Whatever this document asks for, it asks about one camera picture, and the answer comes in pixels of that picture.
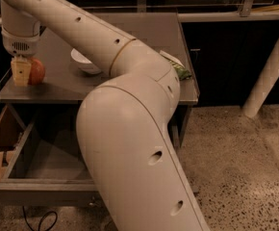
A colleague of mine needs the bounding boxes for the red apple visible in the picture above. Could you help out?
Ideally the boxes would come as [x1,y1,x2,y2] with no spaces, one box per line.
[28,58,45,86]

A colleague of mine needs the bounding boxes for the grey cabinet counter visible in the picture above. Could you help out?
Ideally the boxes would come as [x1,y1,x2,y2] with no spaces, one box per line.
[0,13,192,105]

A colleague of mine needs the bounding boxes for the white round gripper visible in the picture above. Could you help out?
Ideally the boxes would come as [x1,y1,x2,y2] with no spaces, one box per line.
[0,0,40,87]

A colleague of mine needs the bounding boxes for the black cable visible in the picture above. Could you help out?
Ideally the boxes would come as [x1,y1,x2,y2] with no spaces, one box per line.
[21,205,59,231]

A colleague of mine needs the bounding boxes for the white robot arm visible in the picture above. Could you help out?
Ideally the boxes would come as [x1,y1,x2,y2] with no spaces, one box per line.
[2,0,211,231]

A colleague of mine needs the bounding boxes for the metal railing frame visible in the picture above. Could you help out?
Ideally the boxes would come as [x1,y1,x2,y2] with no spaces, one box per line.
[0,0,279,29]

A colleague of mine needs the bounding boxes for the brown cardboard box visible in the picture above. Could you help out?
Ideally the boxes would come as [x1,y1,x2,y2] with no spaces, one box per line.
[0,106,23,180]

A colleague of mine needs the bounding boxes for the green chip bag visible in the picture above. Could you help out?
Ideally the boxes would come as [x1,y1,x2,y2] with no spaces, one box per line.
[160,50,191,81]

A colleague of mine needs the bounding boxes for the white ceramic bowl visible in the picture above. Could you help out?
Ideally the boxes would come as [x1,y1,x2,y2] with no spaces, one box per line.
[70,48,101,75]

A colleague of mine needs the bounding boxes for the open grey top drawer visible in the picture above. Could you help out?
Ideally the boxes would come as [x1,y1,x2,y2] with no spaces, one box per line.
[0,106,199,209]

